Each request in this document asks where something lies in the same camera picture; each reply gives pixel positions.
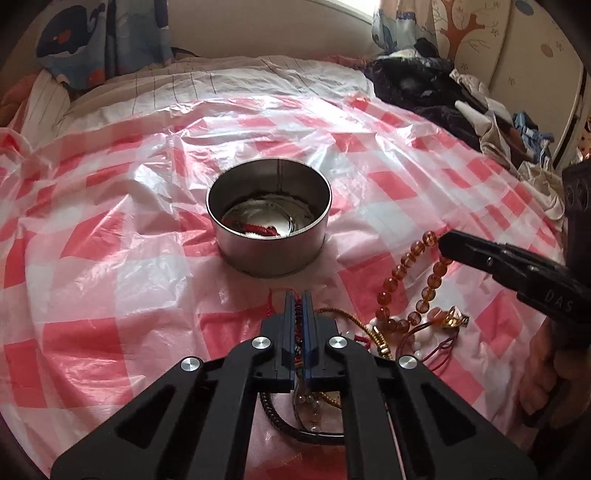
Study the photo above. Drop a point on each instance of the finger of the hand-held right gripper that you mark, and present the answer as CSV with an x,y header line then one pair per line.
x,y
480,256

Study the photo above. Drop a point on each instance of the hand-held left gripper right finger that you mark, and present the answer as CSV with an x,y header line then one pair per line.
x,y
308,332

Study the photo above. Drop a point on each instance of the striped white bedsheet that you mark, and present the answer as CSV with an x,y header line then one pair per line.
x,y
207,78

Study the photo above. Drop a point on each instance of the person's right hand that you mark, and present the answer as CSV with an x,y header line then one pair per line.
x,y
549,369

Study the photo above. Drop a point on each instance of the gold pendant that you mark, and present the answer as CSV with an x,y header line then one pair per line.
x,y
450,318

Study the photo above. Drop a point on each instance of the blue print curtain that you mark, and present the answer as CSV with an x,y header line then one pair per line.
x,y
401,23

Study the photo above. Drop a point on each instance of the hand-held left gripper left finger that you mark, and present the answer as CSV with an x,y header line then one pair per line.
x,y
290,332

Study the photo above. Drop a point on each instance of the pink cloth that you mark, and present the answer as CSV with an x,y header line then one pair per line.
x,y
14,99

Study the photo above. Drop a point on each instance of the whale print curtain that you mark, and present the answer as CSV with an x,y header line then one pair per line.
x,y
83,37

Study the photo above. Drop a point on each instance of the red white checkered plastic sheet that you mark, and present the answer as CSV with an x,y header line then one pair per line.
x,y
138,277

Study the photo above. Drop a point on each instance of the pile of dark clothes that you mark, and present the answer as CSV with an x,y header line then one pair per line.
x,y
415,87

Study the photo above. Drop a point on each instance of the beige crumpled cloth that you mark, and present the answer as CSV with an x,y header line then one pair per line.
x,y
496,134

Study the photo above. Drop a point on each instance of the round metal tin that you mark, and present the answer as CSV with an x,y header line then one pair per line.
x,y
270,217

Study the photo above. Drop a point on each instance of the blue crumpled cloth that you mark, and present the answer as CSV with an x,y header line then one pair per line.
x,y
535,136

